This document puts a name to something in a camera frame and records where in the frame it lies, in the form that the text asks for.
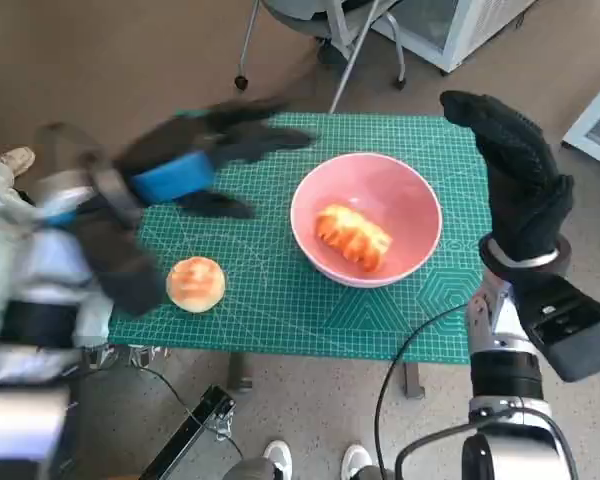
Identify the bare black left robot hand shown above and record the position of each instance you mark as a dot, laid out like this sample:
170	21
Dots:
175	175

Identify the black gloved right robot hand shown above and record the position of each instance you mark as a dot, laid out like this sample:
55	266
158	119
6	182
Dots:
520	190

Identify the round toy bread bun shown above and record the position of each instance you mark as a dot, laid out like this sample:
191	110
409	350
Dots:
195	285

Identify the pink bowl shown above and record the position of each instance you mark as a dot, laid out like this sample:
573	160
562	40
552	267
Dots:
370	180

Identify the long twisted toy bread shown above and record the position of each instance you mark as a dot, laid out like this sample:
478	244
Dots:
352	235

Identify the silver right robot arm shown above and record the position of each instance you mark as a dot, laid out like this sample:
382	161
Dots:
500	370

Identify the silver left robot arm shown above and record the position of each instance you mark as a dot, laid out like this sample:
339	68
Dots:
30	310

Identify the person's foot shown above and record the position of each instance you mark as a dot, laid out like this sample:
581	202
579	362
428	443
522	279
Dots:
17	160

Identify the person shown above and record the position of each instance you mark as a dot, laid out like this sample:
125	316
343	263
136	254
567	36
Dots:
0	210

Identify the green cutting mat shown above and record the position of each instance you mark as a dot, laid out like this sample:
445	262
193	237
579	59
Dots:
280	320

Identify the shiny silver crumpled wrap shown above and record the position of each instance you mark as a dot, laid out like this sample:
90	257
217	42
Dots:
125	356

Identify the white cabinet with dark mesh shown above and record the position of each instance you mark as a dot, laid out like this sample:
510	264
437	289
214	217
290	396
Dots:
420	25

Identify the grey office chair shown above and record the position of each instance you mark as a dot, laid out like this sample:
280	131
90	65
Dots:
300	15

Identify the black table leg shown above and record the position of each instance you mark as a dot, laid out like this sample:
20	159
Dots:
414	381
241	372

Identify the white metal rod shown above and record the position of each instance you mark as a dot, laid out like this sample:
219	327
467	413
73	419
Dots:
352	60

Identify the white shoe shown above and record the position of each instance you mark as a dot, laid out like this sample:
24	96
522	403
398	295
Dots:
279	457
356	460

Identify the dark grey leg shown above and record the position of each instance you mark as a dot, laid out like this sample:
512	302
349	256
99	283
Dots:
250	470
372	474

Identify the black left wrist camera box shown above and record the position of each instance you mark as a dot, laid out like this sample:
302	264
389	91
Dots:
120	270

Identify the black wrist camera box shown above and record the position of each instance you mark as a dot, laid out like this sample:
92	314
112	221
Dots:
570	325
120	270

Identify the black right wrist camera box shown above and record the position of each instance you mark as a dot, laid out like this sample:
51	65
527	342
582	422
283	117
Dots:
570	325

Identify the black bar with metal bracket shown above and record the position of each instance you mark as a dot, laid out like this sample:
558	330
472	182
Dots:
195	430

